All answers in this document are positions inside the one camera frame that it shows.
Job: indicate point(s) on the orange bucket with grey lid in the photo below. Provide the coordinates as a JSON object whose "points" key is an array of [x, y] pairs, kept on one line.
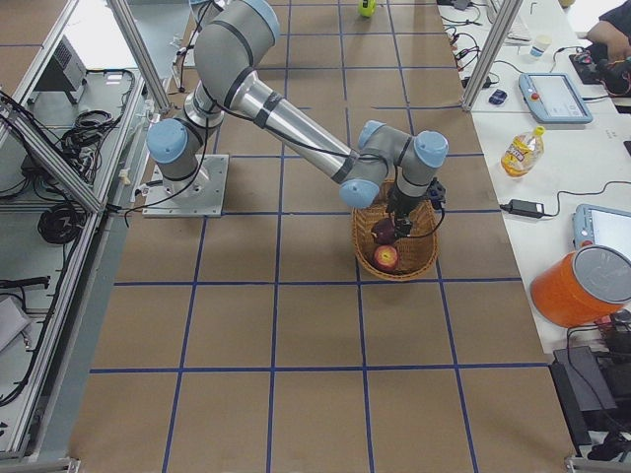
{"points": [[584, 286]]}

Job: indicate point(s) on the grey electronics box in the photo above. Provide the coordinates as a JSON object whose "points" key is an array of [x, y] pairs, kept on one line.
{"points": [[65, 73]]}

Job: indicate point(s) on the red apple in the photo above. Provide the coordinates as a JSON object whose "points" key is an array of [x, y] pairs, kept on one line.
{"points": [[385, 258], [383, 232]]}

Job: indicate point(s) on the orange juice bottle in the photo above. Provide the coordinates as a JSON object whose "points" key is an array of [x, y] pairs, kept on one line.
{"points": [[524, 152]]}

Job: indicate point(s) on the woven wicker basket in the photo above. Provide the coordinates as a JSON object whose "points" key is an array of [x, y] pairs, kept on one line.
{"points": [[417, 253]]}

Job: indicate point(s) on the black box device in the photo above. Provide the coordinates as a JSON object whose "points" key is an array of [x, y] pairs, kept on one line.
{"points": [[584, 396]]}

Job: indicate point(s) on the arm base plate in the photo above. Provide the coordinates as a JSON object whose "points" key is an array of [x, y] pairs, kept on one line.
{"points": [[192, 198]]}

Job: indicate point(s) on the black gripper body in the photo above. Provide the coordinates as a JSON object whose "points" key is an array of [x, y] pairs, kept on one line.
{"points": [[398, 204]]}

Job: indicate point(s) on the aluminium frame post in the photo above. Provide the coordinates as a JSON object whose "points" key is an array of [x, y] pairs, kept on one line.
{"points": [[492, 45]]}

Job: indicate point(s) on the paper cup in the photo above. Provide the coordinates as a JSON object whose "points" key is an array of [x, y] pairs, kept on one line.
{"points": [[539, 45]]}

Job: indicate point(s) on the green apple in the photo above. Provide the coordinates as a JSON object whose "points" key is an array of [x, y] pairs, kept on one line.
{"points": [[367, 8]]}

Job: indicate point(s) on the black power adapter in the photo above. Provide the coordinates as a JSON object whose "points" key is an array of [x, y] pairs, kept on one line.
{"points": [[526, 208]]}

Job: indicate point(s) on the blue teach pendant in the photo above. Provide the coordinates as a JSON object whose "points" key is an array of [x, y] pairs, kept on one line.
{"points": [[602, 226], [552, 98]]}

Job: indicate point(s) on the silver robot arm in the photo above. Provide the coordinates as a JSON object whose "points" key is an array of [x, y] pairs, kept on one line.
{"points": [[233, 36]]}

